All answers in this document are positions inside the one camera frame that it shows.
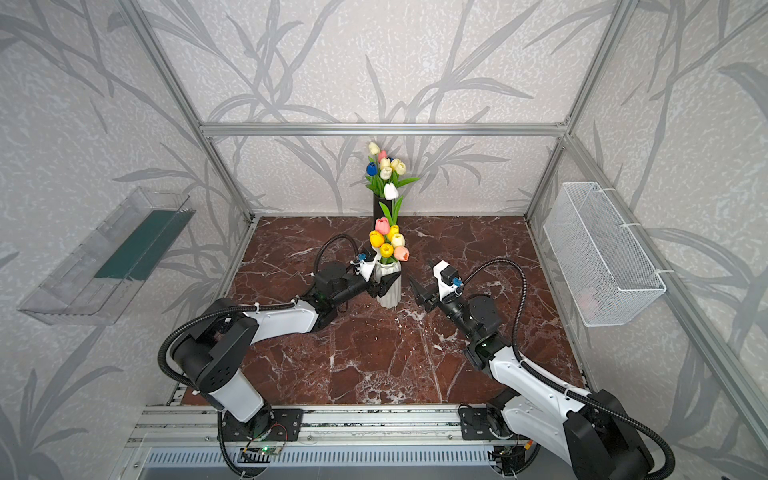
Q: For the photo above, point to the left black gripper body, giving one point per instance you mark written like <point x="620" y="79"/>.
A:
<point x="372" y="285"/>

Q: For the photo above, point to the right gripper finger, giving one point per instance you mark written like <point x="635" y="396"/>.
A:
<point x="429" y="304"/>
<point x="422" y="294"/>

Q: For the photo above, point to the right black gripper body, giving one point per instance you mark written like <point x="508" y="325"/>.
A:
<point x="434" y="297"/>

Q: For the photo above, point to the white ribbed vase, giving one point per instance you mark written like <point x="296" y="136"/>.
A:
<point x="382" y="269"/>

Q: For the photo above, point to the bunch of remaining tulips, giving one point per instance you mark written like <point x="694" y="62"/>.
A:
<point x="379" y="239"/>

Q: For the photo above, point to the black cylindrical vase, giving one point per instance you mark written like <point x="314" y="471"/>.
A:
<point x="378" y="212"/>

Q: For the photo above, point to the light blue tulip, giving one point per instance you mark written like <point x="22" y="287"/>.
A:
<point x="390" y="192"/>

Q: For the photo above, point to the pale yellow tulip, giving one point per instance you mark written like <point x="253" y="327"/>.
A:
<point x="385" y="169"/>

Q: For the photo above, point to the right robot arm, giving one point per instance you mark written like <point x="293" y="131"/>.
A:
<point x="594" y="443"/>

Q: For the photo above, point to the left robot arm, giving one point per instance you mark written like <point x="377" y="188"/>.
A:
<point x="207" y="352"/>

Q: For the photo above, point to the pink object in basket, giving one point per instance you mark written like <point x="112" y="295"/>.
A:
<point x="589" y="303"/>

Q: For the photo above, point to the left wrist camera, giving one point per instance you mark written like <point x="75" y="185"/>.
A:
<point x="364" y="264"/>

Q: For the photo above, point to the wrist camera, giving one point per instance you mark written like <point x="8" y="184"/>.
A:
<point x="364" y="264"/>
<point x="448" y="280"/>

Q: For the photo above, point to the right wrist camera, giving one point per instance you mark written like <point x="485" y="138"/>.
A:
<point x="448" y="280"/>

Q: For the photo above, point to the white wire mesh basket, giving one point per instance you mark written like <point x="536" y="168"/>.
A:
<point x="595" y="246"/>

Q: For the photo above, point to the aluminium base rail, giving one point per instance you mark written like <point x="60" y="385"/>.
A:
<point x="319" y="436"/>

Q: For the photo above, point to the horizontal aluminium frame bar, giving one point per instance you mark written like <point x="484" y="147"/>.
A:
<point x="383" y="129"/>

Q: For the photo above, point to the clear plastic wall tray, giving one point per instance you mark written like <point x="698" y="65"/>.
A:
<point x="95" y="283"/>

